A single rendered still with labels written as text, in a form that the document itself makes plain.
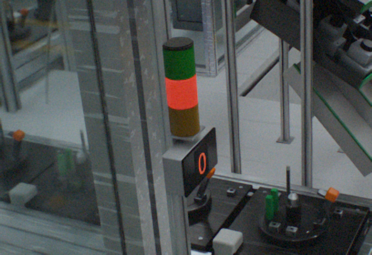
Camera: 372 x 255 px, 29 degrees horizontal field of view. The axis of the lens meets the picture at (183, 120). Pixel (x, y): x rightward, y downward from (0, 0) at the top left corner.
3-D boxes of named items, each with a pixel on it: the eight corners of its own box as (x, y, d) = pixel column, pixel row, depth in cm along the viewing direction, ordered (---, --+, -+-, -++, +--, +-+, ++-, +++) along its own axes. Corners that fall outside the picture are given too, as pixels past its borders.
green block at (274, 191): (278, 209, 146) (278, 188, 143) (276, 212, 145) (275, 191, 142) (273, 208, 146) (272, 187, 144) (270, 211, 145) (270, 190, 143)
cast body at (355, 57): (371, 75, 151) (386, 49, 147) (361, 82, 148) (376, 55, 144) (340, 52, 154) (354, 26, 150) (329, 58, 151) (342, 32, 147)
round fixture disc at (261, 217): (339, 215, 146) (339, 207, 145) (316, 255, 135) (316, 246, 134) (273, 202, 152) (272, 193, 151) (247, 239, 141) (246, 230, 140)
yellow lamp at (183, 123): (205, 125, 121) (203, 99, 119) (191, 139, 118) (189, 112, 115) (178, 121, 124) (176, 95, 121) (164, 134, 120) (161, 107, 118)
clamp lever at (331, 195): (325, 219, 140) (340, 191, 136) (322, 225, 139) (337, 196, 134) (308, 210, 141) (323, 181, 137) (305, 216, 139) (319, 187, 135)
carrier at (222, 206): (253, 192, 159) (251, 142, 154) (206, 255, 141) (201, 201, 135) (156, 173, 170) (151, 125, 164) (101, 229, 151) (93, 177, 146)
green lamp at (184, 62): (201, 70, 117) (199, 41, 115) (187, 82, 113) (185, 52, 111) (174, 67, 119) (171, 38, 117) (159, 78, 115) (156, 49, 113)
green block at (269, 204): (273, 217, 143) (273, 195, 141) (271, 220, 142) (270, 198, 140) (268, 216, 144) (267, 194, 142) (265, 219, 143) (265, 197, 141)
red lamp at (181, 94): (203, 98, 119) (201, 71, 117) (189, 111, 115) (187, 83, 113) (176, 94, 121) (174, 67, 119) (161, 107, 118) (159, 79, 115)
